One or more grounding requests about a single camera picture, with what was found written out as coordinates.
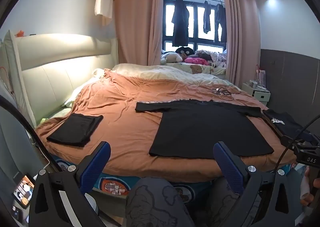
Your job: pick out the black printed T-shirt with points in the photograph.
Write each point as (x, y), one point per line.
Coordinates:
(287, 127)

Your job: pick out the white pillow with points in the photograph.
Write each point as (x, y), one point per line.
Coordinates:
(72, 97)

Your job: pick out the person's leg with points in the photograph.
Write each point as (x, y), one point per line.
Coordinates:
(155, 204)
(222, 204)

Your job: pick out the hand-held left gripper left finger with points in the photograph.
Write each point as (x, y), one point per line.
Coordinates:
(96, 165)

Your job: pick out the cream duvet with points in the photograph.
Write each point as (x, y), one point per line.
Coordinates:
(150, 71)

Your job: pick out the small dark hanging garment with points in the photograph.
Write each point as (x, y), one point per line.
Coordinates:
(207, 19)

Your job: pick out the small orange object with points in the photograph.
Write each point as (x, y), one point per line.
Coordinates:
(20, 33)

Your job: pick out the orange blanket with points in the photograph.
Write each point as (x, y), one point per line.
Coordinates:
(130, 122)

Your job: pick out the white nightstand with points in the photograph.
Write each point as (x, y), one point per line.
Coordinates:
(260, 95)

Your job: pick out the floral crumpled cloth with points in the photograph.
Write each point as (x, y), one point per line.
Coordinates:
(215, 58)

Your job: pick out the person's right leg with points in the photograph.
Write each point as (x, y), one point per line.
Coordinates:
(222, 204)

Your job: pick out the cream upholstered headboard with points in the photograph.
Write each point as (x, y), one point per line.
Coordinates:
(62, 74)

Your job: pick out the dark hanging jacket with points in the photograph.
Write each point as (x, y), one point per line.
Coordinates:
(220, 22)

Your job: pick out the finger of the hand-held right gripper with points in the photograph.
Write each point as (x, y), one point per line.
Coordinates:
(290, 141)
(310, 137)

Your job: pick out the black plush toy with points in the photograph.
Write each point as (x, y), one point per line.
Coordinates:
(185, 51)

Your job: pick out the white plush toy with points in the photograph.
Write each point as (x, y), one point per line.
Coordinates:
(172, 58)

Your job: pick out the person's right hand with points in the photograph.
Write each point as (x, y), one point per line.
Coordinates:
(315, 192)

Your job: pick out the folded black garment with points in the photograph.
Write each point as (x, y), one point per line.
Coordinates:
(75, 129)

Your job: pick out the person's left leg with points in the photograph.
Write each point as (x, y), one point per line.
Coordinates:
(155, 204)

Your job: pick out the bear print bedding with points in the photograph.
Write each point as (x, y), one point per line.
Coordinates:
(197, 69)

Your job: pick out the teal printed bedsheet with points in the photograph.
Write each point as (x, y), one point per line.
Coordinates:
(100, 178)

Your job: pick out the narrow pink curtain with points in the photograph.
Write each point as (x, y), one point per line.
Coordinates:
(240, 42)

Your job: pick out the pink striped bag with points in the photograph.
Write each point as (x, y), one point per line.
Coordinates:
(260, 77)

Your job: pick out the long dark hanging coat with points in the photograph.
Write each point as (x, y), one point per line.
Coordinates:
(180, 22)

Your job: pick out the black floral-trim T-shirt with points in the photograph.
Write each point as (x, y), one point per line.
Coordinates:
(200, 129)

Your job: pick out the small black device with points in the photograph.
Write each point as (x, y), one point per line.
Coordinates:
(17, 213)

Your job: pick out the black-framed window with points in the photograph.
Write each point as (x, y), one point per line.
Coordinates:
(200, 17)

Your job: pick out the pale green bedsheet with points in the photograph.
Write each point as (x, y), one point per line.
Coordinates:
(48, 118)

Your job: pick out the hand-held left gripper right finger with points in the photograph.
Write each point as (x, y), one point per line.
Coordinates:
(227, 167)

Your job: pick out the wide pink curtain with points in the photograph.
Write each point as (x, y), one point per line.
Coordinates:
(135, 29)

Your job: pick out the phone with lit screen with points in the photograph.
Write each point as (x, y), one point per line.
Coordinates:
(22, 189)

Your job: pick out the pink plush toy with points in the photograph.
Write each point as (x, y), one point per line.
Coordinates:
(196, 61)

